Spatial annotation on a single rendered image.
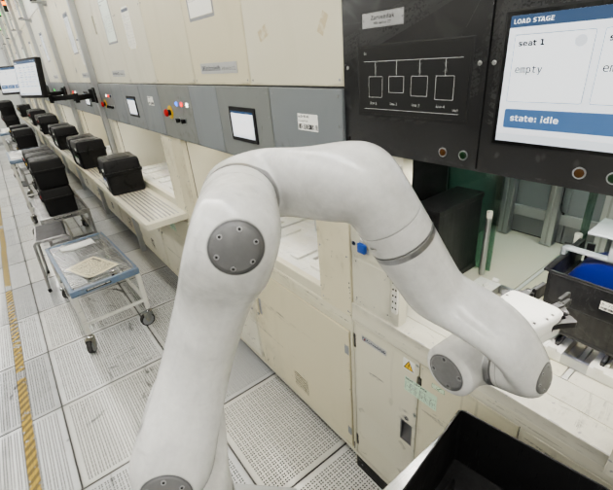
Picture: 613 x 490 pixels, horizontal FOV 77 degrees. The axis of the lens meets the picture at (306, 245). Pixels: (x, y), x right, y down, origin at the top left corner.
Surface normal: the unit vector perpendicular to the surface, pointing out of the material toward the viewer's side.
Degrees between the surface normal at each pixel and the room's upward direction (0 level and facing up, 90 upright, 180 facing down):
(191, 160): 90
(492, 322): 39
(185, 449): 67
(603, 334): 94
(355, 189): 82
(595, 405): 0
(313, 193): 100
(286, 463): 0
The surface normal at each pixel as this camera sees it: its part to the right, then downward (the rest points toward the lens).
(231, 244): 0.17, 0.19
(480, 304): -0.05, -0.47
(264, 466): -0.08, -0.89
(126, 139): 0.62, 0.31
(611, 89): -0.79, 0.33
